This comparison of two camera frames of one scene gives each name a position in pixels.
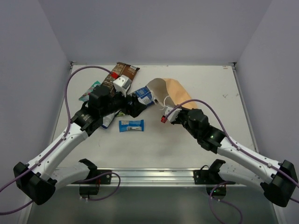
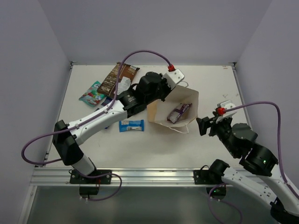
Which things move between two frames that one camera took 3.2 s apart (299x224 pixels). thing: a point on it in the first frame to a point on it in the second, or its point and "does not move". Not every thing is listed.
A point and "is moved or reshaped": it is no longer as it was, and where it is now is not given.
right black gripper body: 182,117 to 222,129
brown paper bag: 167,92 is moved or reshaped
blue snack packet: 124,125 does not move
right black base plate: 210,176 does not move
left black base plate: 104,179 does not move
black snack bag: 120,69 does not move
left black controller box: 88,190 does not move
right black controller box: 218,191 does not move
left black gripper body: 130,106 to 164,87
